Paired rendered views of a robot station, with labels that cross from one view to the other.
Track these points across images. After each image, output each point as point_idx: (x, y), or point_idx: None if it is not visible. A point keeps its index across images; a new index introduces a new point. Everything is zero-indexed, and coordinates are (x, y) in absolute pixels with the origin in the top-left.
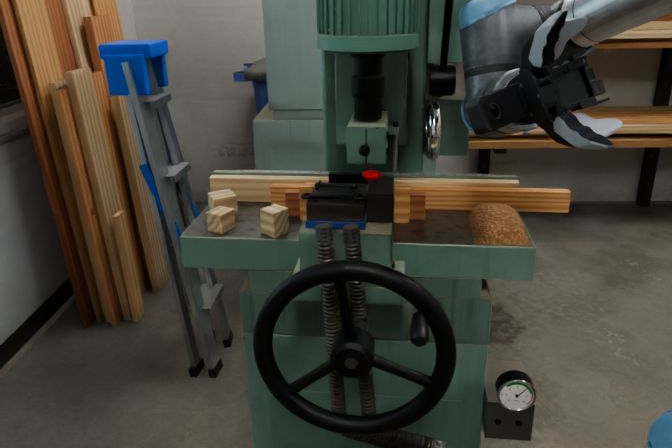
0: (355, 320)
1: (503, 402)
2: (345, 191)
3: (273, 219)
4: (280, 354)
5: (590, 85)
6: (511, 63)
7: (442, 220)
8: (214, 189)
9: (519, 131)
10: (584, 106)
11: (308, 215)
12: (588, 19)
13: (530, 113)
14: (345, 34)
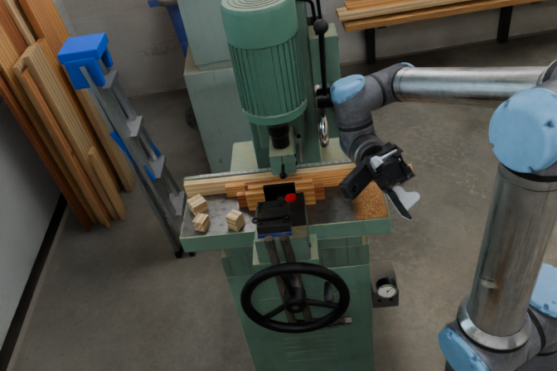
0: (293, 279)
1: (380, 295)
2: (276, 210)
3: (234, 223)
4: None
5: (404, 171)
6: (365, 123)
7: (336, 198)
8: (188, 190)
9: None
10: (401, 182)
11: (259, 233)
12: (408, 96)
13: (375, 180)
14: (261, 115)
